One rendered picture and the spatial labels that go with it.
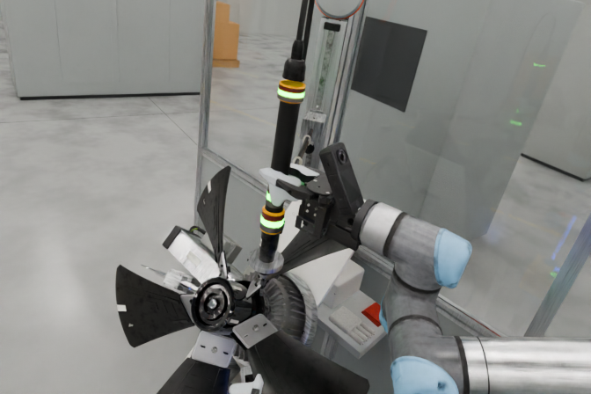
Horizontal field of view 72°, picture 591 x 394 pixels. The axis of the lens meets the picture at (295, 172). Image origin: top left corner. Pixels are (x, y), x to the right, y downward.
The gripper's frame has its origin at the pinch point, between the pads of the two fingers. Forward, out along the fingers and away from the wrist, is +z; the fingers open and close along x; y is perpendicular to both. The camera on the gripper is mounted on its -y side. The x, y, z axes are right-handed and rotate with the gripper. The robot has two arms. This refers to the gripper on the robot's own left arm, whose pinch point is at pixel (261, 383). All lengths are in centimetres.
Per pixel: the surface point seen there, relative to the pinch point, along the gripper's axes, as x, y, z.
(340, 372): 0.8, -15.4, 6.0
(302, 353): 0.0, -7.0, 8.5
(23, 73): 42, 384, 401
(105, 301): 106, 119, 118
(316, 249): -20.4, -7.8, 17.9
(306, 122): -32, 1, 69
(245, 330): -2.1, 5.8, 10.8
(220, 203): -19.6, 18.2, 33.9
